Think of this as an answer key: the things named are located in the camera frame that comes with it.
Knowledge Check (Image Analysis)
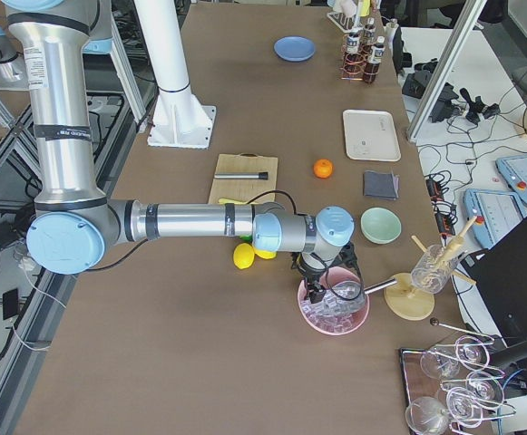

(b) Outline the black power strip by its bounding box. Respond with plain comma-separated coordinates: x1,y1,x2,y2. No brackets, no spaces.
425,174,458,237

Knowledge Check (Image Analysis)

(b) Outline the wine glass upper right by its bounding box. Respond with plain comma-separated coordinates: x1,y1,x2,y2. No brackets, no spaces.
454,335,490,371

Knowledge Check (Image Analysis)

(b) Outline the dark bottle white label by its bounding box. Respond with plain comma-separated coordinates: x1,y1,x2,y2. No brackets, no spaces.
362,17,376,53
363,36,385,83
343,27,361,77

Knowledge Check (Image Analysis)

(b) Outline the wooden cup tree stand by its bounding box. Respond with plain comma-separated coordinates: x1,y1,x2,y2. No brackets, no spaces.
384,216,478,321

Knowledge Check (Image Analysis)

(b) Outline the green ceramic bowl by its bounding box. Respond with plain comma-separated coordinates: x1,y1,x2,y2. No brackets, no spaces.
360,208,402,245

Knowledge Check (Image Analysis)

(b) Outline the yellow lemon behind arm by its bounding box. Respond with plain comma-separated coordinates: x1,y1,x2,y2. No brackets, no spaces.
253,247,277,260

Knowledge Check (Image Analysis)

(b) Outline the yellow lemon front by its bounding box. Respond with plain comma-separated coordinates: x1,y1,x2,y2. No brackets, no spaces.
232,243,255,270

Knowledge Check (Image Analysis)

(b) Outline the blue teach pendant near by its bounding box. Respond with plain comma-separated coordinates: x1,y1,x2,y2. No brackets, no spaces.
463,188,527,248

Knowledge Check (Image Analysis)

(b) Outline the pink bowl with ice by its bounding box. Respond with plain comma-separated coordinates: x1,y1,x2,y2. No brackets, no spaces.
297,266,370,335

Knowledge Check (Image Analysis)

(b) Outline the dark bottle white label far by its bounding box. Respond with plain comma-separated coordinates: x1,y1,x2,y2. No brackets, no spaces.
362,17,376,53

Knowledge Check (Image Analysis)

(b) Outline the black monitor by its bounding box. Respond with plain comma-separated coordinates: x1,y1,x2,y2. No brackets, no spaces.
461,217,527,343

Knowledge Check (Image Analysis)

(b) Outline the dark bottle white label middle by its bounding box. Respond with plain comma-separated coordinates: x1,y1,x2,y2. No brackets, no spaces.
343,27,361,77

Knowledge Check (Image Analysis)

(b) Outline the white camera pillar base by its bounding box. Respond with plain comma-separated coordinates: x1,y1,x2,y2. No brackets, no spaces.
135,0,216,150

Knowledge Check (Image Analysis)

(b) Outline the wine glass upper left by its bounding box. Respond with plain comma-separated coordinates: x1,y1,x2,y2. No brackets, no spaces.
420,348,460,380

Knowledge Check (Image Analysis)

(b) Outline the copper wire bottle rack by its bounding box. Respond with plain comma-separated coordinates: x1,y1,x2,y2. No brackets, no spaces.
340,17,385,83

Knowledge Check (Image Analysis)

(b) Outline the dark bottle white label near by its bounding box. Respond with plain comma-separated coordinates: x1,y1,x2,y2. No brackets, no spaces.
363,36,385,83

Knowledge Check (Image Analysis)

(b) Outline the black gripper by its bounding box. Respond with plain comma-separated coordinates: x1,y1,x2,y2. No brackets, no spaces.
291,242,356,305

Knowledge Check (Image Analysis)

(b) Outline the blue ceramic plate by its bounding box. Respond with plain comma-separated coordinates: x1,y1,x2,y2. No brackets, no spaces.
273,35,316,63

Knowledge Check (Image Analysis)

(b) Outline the wine glass lower left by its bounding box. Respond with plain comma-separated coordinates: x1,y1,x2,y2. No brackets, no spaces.
405,396,450,434

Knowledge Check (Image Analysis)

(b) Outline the wooden cutting board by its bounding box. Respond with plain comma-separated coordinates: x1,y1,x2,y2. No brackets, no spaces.
208,154,278,204

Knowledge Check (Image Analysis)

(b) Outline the cream rectangular tray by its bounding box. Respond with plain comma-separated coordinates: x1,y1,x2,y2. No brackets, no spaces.
343,109,401,162

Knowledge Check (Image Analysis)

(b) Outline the yellow plastic knife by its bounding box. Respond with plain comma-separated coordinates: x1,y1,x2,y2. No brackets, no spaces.
218,198,251,205

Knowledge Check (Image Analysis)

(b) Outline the steel muddler with black tip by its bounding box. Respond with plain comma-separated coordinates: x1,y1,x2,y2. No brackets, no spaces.
214,171,269,180

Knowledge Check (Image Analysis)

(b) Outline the grey folded cloth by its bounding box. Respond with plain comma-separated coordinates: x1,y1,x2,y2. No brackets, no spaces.
363,170,399,200

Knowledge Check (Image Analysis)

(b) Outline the orange mandarin fruit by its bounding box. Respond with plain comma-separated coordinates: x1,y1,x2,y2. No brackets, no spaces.
313,159,334,179

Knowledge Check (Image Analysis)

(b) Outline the wine glass lower middle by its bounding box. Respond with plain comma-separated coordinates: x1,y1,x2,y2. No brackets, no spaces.
446,387,483,429

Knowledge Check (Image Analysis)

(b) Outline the clear glass on stand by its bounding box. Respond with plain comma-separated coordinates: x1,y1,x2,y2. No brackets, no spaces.
411,245,458,295

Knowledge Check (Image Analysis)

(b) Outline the aluminium frame post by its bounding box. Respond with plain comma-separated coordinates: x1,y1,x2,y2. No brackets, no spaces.
406,0,486,142

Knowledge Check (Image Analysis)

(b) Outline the steel ice scoop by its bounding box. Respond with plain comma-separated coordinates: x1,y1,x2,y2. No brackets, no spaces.
331,278,397,305

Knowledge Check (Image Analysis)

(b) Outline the wine glass rack tray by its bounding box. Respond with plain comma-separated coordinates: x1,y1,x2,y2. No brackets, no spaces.
400,318,516,434

